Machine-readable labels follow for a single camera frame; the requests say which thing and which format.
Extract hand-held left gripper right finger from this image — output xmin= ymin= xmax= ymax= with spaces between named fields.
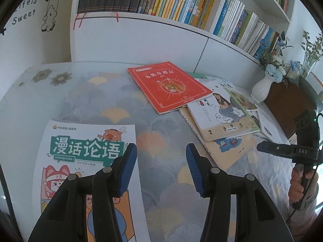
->
xmin=185 ymin=143 xmax=294 ymax=242

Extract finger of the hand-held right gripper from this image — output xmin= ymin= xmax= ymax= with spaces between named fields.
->
xmin=257 ymin=142 xmax=295 ymax=158

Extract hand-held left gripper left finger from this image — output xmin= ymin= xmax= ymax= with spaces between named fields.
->
xmin=28 ymin=143 xmax=138 ymax=242

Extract light green clock cover book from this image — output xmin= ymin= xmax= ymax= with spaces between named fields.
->
xmin=223 ymin=87 xmax=261 ymax=131

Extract beige illustrated book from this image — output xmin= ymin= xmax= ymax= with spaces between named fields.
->
xmin=179 ymin=107 xmax=258 ymax=171

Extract white mermaid cover book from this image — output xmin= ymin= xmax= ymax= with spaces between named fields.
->
xmin=187 ymin=81 xmax=260 ymax=142

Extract painting cover book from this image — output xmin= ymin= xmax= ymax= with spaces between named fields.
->
xmin=218 ymin=81 xmax=260 ymax=111

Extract white green-title comic book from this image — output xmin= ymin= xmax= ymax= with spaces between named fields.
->
xmin=32 ymin=124 xmax=152 ymax=242

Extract red paperback book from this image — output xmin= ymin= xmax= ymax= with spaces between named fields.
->
xmin=127 ymin=61 xmax=214 ymax=115

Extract person's right hand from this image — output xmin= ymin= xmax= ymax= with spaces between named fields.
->
xmin=288 ymin=166 xmax=306 ymax=202

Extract brown wooden cabinet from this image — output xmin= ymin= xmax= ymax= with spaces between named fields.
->
xmin=262 ymin=81 xmax=318 ymax=142

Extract dark green cushion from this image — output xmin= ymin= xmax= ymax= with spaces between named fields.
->
xmin=299 ymin=74 xmax=321 ymax=111

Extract white ceramic vase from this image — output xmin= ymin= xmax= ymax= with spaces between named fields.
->
xmin=251 ymin=71 xmax=274 ymax=104

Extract artificial blue white flowers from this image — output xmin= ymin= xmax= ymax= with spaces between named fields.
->
xmin=259 ymin=30 xmax=294 ymax=83

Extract glass vase with green sprigs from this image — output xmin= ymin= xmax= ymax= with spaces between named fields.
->
xmin=300 ymin=30 xmax=323 ymax=78

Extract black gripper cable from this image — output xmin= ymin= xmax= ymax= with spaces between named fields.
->
xmin=288 ymin=111 xmax=323 ymax=222

